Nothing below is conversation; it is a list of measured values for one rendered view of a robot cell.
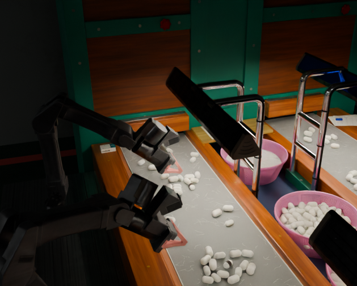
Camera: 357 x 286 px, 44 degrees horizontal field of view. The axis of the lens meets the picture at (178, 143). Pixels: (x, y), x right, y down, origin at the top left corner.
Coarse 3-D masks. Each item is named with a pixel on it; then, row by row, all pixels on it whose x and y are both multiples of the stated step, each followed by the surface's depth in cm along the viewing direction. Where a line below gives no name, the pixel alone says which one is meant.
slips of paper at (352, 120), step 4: (332, 116) 207; (336, 116) 207; (340, 116) 206; (344, 116) 206; (348, 116) 206; (352, 116) 206; (356, 116) 206; (332, 120) 203; (336, 120) 203; (340, 120) 202; (344, 120) 202; (348, 120) 202; (352, 120) 202; (356, 120) 202; (336, 124) 199; (340, 124) 199; (344, 124) 198; (348, 124) 198; (352, 124) 198; (356, 124) 198
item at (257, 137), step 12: (204, 84) 144; (216, 84) 145; (228, 84) 146; (240, 84) 148; (240, 96) 133; (252, 96) 134; (240, 108) 152; (264, 108) 137; (240, 120) 154; (252, 132) 146; (252, 168) 149; (252, 192) 151
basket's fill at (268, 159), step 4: (264, 152) 184; (268, 152) 184; (228, 156) 182; (264, 156) 181; (268, 156) 180; (272, 156) 181; (276, 156) 181; (228, 160) 178; (232, 160) 179; (252, 160) 177; (264, 160) 177; (268, 160) 178; (272, 160) 178; (276, 160) 178; (244, 164) 174; (264, 164) 174; (268, 164) 174; (272, 164) 174; (276, 164) 175; (248, 172) 170
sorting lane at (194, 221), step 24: (144, 168) 172; (192, 168) 171; (192, 192) 156; (216, 192) 155; (192, 216) 143; (240, 216) 143; (192, 240) 132; (216, 240) 132; (240, 240) 132; (264, 240) 132; (192, 264) 123; (264, 264) 123
